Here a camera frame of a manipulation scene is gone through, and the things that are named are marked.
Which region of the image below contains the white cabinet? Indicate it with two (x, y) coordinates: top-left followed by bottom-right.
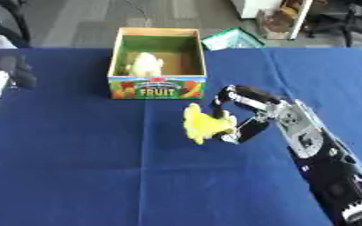
(229, 0), (314, 41)

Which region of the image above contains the black office chair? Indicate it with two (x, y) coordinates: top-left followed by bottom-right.
(305, 0), (362, 48)

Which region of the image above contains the brown bag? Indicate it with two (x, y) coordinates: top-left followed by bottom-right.
(255, 6), (300, 40)

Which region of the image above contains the tan cardboard box green inside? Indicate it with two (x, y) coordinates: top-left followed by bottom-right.
(107, 26), (209, 100)

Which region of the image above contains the person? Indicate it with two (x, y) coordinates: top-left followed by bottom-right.
(0, 0), (34, 49)

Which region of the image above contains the pale yellow toy fruit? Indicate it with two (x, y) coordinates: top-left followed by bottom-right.
(125, 51), (166, 78)

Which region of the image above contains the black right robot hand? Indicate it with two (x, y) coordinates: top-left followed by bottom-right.
(208, 84), (286, 145)

